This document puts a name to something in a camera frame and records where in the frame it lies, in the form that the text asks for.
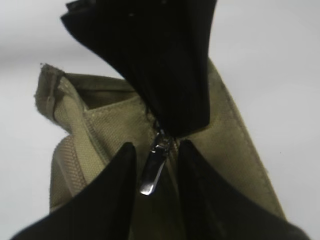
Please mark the olive yellow canvas bag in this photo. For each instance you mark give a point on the olive yellow canvas bag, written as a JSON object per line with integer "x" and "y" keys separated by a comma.
{"x": 101, "y": 113}

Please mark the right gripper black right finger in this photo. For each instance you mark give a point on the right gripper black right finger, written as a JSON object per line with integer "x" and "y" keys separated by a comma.
{"x": 214, "y": 210}

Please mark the silver metal zipper pull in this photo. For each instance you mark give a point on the silver metal zipper pull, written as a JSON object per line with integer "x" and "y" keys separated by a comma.
{"x": 155, "y": 162}

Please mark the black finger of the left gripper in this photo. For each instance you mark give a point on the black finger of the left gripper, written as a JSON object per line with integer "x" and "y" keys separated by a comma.
{"x": 159, "y": 46}

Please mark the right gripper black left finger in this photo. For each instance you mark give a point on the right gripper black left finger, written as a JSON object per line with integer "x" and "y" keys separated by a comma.
{"x": 102, "y": 211}

